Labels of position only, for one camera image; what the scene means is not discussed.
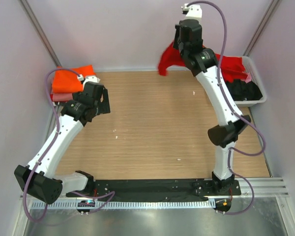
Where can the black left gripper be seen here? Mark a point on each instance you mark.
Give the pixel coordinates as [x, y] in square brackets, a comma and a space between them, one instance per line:
[103, 107]

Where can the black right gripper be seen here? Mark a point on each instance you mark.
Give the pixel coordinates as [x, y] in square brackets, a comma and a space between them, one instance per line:
[176, 44]

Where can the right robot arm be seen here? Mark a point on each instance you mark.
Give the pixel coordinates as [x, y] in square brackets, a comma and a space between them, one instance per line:
[202, 62]

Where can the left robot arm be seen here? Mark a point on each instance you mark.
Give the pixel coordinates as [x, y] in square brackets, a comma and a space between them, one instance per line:
[38, 177]

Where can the folded orange t shirt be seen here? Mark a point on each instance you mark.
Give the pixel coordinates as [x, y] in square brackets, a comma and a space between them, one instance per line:
[67, 82]

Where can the black t shirt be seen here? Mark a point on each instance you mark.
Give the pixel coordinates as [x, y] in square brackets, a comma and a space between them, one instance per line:
[242, 91]

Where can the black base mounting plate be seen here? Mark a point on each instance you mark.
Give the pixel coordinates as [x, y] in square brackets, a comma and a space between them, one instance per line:
[152, 188]

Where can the white plastic laundry basket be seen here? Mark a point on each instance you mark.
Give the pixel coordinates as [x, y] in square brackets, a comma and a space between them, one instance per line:
[251, 69]

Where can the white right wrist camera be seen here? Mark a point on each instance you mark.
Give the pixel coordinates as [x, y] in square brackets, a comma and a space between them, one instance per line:
[193, 12]

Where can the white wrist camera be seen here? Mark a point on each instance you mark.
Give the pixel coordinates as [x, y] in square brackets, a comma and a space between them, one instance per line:
[193, 12]
[90, 78]

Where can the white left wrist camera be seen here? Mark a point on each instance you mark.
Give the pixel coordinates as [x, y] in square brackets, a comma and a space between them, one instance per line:
[90, 78]

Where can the slotted white cable duct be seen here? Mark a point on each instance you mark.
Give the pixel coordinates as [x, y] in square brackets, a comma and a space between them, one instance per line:
[81, 204]

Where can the aluminium rail frame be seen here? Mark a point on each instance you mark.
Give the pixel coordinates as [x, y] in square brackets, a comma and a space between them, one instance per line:
[263, 187]

